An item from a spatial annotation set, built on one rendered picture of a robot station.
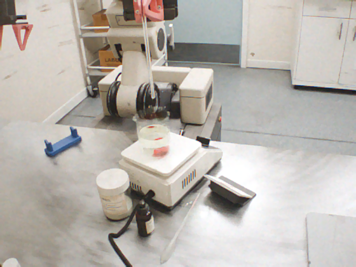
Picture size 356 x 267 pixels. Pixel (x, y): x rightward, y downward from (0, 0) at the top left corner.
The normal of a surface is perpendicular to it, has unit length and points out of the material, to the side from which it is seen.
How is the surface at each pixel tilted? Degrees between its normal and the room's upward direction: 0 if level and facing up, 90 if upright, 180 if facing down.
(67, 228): 0
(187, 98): 90
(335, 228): 0
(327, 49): 90
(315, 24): 90
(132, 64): 64
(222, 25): 90
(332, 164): 0
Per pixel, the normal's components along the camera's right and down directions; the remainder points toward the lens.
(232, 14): -0.27, 0.51
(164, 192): -0.59, 0.44
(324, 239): -0.05, -0.85
